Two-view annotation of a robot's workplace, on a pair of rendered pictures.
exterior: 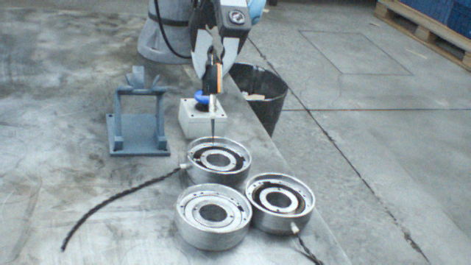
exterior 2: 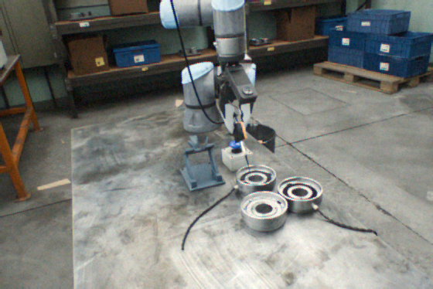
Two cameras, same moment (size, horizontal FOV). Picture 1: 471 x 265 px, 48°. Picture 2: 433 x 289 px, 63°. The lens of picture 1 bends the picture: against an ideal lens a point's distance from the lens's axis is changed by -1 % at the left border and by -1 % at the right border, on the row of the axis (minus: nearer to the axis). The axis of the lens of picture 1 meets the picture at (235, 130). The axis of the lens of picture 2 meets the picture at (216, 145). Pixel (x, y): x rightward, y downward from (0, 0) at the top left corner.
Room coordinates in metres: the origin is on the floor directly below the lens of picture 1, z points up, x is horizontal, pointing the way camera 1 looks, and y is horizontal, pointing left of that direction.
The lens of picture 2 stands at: (-0.08, 0.06, 1.31)
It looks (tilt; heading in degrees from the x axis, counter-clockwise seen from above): 25 degrees down; 4
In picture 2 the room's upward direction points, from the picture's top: 5 degrees counter-clockwise
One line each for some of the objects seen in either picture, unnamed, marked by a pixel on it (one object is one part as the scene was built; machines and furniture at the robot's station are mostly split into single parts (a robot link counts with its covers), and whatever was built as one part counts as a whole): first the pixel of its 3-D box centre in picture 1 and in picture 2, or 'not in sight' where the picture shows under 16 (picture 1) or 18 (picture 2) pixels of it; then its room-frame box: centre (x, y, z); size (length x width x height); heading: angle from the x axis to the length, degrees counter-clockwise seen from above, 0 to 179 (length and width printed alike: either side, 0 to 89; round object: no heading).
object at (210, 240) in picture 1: (212, 217); (264, 211); (0.58, 0.01, 0.82); 0.10 x 0.10 x 0.04
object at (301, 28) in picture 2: not in sight; (294, 22); (4.97, -0.79, 0.67); 0.52 x 0.43 x 0.43; 113
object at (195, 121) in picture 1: (202, 115); (236, 156); (0.85, 0.07, 0.82); 0.08 x 0.07 x 0.05; 23
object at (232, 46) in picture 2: not in sight; (229, 45); (0.83, 0.07, 1.15); 0.08 x 0.08 x 0.05
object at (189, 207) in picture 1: (212, 218); (264, 212); (0.58, 0.01, 0.82); 0.08 x 0.08 x 0.02
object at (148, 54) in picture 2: not in sight; (136, 53); (4.13, 1.21, 0.56); 0.52 x 0.38 x 0.22; 110
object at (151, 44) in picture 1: (171, 32); (201, 113); (1.18, 0.19, 0.85); 0.15 x 0.15 x 0.10
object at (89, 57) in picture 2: not in sight; (87, 54); (3.90, 1.70, 0.64); 0.49 x 0.40 x 0.37; 118
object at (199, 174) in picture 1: (217, 164); (255, 181); (0.71, 0.02, 0.82); 0.10 x 0.10 x 0.04
